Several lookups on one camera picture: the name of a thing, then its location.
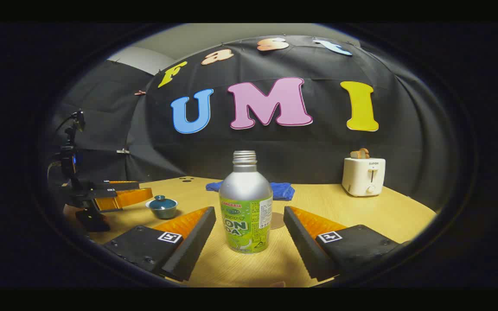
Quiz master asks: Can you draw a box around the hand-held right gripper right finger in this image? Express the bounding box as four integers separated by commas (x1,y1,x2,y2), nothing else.
284,206,402,282

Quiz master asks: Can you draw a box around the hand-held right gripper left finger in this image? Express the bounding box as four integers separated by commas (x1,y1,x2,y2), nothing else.
103,206,217,282

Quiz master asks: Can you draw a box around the dark teal teacup lid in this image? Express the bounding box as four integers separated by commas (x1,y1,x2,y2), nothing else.
149,195,177,210

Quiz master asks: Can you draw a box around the silver green-label water bottle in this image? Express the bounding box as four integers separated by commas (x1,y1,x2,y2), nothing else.
219,150,274,254

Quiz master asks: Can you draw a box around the blue cloth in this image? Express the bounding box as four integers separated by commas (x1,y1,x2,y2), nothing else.
206,181,295,202

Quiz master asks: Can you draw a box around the white toaster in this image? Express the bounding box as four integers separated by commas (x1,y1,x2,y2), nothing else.
342,157,386,197

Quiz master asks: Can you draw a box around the black backdrop cloth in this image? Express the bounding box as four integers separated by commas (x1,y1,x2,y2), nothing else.
44,35,459,212

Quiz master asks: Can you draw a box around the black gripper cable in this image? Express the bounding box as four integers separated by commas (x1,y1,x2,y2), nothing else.
47,113,77,184

